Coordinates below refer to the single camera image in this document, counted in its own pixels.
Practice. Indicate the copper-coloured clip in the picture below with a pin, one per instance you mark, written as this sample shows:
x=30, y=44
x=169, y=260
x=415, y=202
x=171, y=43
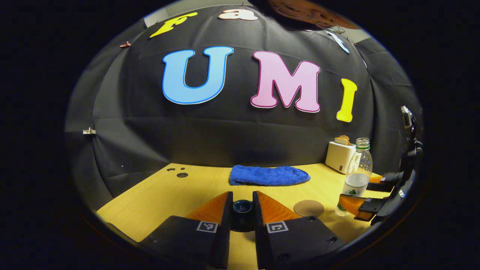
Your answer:
x=125, y=44

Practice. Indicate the blue towel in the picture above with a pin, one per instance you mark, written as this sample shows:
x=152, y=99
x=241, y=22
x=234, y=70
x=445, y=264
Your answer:
x=268, y=175

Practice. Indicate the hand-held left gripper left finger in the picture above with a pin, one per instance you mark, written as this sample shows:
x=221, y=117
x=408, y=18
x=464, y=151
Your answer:
x=224, y=232

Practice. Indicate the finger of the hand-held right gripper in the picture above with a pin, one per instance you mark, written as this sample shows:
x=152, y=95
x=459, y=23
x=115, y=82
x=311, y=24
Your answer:
x=392, y=177
x=371, y=208

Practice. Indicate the toast slice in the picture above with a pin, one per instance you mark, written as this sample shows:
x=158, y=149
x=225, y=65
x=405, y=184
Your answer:
x=342, y=140

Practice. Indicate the clear plastic water bottle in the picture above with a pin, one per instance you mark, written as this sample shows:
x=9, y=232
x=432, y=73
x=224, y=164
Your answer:
x=358, y=176

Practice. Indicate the white toaster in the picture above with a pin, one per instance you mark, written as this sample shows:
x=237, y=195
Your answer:
x=339, y=156

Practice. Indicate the white metal clip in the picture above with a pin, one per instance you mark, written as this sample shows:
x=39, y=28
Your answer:
x=89, y=131

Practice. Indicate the round brown coaster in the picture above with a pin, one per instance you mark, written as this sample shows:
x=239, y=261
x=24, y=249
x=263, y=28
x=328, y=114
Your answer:
x=308, y=208

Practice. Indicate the black backdrop cloth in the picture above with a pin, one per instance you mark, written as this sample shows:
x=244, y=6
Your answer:
x=232, y=135

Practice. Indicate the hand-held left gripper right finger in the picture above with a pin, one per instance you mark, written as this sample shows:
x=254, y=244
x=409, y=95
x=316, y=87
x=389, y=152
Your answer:
x=259, y=240

